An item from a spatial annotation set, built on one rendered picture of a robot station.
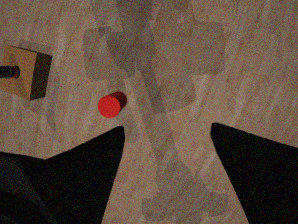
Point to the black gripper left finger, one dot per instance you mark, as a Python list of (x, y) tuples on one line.
[(72, 187)]

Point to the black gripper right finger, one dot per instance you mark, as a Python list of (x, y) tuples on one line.
[(264, 174)]

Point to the tan wooden block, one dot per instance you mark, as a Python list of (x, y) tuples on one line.
[(34, 70)]

